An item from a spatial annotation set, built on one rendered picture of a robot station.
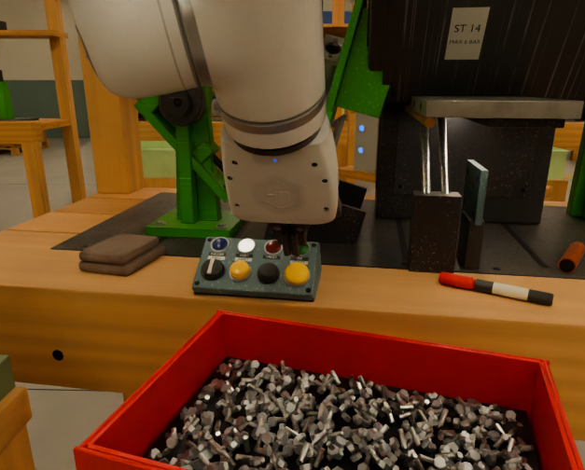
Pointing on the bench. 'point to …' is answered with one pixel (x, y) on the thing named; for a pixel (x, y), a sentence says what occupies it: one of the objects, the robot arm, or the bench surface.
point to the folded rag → (120, 255)
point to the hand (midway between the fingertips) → (291, 235)
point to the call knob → (212, 268)
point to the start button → (297, 273)
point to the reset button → (240, 269)
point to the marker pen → (496, 288)
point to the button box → (224, 283)
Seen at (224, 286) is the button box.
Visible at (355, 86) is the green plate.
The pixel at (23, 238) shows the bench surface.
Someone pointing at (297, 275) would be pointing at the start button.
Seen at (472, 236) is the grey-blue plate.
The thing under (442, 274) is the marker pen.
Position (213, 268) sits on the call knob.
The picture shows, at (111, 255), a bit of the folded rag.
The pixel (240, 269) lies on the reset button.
